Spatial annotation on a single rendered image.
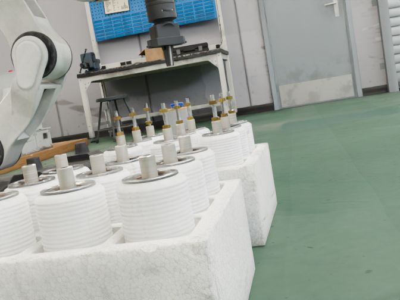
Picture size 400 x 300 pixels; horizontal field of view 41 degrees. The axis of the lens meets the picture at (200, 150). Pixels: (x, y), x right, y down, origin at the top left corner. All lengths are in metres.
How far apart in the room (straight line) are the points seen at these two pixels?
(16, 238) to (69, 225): 0.09
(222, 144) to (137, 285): 0.57
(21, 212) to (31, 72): 0.92
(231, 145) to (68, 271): 0.59
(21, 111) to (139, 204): 1.09
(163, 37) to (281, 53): 4.75
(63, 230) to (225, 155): 0.55
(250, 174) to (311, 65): 5.22
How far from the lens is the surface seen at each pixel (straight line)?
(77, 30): 6.89
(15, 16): 1.74
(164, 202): 0.67
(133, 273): 0.67
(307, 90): 6.34
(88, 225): 0.72
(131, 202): 0.68
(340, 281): 0.96
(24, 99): 1.69
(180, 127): 1.36
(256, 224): 1.18
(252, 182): 1.16
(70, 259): 0.70
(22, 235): 0.79
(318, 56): 6.35
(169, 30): 1.66
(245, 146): 1.32
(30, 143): 4.76
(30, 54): 1.66
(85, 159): 1.85
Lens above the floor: 0.35
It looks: 6 degrees down
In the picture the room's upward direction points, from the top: 10 degrees counter-clockwise
